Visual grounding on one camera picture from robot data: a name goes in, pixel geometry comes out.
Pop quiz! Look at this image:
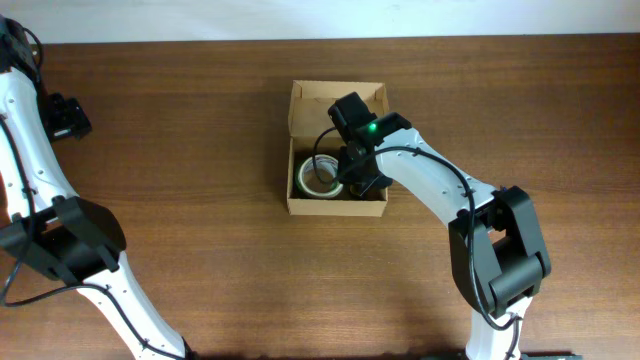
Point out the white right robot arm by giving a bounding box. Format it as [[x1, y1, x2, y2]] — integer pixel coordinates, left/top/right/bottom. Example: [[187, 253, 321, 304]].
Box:
[[328, 92, 551, 359]]

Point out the cardboard box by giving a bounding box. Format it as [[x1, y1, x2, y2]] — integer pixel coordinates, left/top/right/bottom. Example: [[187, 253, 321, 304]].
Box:
[[286, 80, 389, 217]]

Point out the green tape roll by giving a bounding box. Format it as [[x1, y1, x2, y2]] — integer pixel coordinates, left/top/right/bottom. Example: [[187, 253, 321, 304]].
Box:
[[294, 154, 347, 199]]

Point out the yellow black correction tape dispenser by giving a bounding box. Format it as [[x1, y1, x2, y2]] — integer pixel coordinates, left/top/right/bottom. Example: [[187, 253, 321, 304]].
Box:
[[350, 185, 363, 197]]

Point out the white masking tape roll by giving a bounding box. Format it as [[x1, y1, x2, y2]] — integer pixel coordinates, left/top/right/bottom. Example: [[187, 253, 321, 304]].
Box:
[[296, 153, 346, 200]]

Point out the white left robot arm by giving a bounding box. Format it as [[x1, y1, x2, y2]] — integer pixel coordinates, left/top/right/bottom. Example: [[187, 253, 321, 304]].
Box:
[[1, 18, 197, 359]]

